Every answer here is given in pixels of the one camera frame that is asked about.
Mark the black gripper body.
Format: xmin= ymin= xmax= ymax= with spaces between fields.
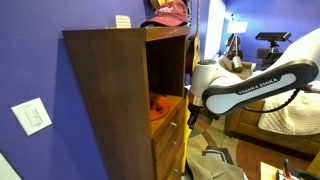
xmin=187 ymin=102 xmax=204 ymax=129

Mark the wooden drawer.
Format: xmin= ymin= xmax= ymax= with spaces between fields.
xmin=151 ymin=106 xmax=184 ymax=159
xmin=167 ymin=157 xmax=182 ymax=180
xmin=154 ymin=128 xmax=184 ymax=180

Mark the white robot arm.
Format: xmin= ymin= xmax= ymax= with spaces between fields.
xmin=187 ymin=28 xmax=320 ymax=129

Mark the brown wooden cabinet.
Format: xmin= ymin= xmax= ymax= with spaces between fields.
xmin=62 ymin=26 xmax=190 ymax=180

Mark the yellow pole stand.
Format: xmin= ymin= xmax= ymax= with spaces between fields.
xmin=181 ymin=105 xmax=190 ymax=175

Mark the orange knit hat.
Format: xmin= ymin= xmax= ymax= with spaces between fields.
xmin=149 ymin=94 xmax=171 ymax=121

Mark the patterned floor rug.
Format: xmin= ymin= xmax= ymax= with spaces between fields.
xmin=187 ymin=120 xmax=312 ymax=180

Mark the brown leather couch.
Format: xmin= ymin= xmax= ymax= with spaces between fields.
xmin=223 ymin=61 xmax=320 ymax=157

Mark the hanging ukulele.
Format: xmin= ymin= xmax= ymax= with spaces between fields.
xmin=185 ymin=0 xmax=200 ymax=74

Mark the grey cloth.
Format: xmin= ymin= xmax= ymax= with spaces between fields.
xmin=187 ymin=156 xmax=249 ymax=180

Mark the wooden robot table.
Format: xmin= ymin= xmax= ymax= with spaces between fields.
xmin=259 ymin=161 xmax=320 ymax=180

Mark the maroon baseball cap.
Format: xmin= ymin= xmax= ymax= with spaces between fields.
xmin=141 ymin=0 xmax=188 ymax=27

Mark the cream knit blanket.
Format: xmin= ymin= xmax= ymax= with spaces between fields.
xmin=258 ymin=91 xmax=320 ymax=135

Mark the small checkered box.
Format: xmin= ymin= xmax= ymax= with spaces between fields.
xmin=115 ymin=15 xmax=131 ymax=28

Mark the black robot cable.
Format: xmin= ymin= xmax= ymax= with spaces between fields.
xmin=241 ymin=87 xmax=303 ymax=114

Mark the black camera on tripod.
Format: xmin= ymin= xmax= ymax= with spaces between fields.
xmin=256 ymin=32 xmax=291 ymax=70

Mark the white light switch plate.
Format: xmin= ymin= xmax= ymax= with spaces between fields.
xmin=11 ymin=98 xmax=52 ymax=136

